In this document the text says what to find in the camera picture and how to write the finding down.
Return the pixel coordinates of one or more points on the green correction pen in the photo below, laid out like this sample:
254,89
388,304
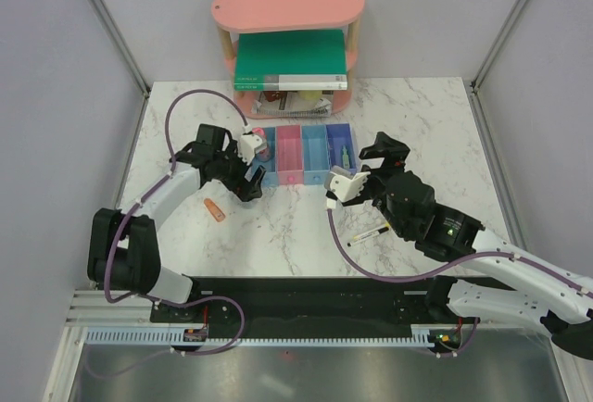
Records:
345,157

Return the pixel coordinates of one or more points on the white cable duct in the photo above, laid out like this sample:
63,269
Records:
179,336

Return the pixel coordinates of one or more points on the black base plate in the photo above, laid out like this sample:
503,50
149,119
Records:
313,306

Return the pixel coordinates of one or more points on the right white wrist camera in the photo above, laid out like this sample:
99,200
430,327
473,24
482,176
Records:
344,187

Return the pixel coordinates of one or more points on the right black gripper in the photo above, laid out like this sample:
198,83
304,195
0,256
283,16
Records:
395,153

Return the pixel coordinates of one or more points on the pink oval shelf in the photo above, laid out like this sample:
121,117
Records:
236,17

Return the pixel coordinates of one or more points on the spiral notebook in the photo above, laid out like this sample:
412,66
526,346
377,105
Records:
294,104

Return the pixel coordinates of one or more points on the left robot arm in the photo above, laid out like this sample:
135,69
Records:
124,252

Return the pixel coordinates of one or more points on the four-compartment pastel organizer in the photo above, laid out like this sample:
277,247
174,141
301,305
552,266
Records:
304,154

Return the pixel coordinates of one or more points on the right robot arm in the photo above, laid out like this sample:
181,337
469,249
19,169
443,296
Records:
481,276

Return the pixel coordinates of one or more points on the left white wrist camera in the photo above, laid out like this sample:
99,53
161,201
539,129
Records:
248,145

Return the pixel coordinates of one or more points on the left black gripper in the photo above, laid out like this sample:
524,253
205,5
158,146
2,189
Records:
246,191

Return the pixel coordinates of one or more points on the yellow white marker pen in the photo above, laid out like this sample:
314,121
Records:
362,237

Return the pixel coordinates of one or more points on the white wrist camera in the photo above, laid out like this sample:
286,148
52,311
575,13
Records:
248,145
344,187

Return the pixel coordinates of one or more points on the green book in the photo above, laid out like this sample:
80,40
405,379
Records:
310,60

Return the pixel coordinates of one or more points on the pink crayon bottle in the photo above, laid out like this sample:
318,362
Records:
264,153

